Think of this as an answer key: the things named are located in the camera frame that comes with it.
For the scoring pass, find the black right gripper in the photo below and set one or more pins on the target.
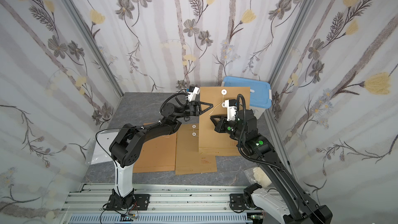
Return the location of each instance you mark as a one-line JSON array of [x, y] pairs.
[[223, 124]]

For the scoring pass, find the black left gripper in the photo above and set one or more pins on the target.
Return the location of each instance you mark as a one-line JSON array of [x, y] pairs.
[[193, 109]]

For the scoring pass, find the brown kraft file bag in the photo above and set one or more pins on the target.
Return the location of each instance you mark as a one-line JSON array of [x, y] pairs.
[[210, 141], [157, 155], [188, 158]]

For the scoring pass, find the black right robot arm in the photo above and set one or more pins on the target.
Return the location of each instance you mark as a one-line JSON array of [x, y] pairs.
[[294, 206]]

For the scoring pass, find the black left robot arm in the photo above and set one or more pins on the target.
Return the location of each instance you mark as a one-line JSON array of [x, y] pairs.
[[127, 145]]

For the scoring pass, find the plastic bag with white stuff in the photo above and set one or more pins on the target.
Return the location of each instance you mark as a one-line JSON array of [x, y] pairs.
[[257, 175]]

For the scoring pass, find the clear plastic bag left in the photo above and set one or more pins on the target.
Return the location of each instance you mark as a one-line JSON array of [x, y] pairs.
[[99, 144]]

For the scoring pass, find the blue lidded white storage box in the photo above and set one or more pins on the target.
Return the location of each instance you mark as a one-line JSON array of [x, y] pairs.
[[260, 93]]

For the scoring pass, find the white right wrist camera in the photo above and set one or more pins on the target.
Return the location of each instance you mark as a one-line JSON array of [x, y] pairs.
[[231, 106]]

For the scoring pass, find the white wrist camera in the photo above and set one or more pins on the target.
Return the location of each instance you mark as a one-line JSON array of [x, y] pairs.
[[231, 106], [192, 93]]

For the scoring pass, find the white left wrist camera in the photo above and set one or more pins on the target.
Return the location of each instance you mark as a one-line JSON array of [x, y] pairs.
[[192, 93]]

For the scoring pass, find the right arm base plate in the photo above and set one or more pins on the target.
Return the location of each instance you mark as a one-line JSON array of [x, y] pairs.
[[241, 202]]

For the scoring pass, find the white slotted cable duct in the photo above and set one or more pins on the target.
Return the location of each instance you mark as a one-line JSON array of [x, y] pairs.
[[162, 218]]

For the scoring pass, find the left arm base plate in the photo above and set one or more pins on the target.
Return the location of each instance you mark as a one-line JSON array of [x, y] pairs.
[[138, 202]]

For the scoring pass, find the aluminium rail frame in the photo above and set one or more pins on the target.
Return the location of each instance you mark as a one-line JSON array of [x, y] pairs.
[[91, 199]]

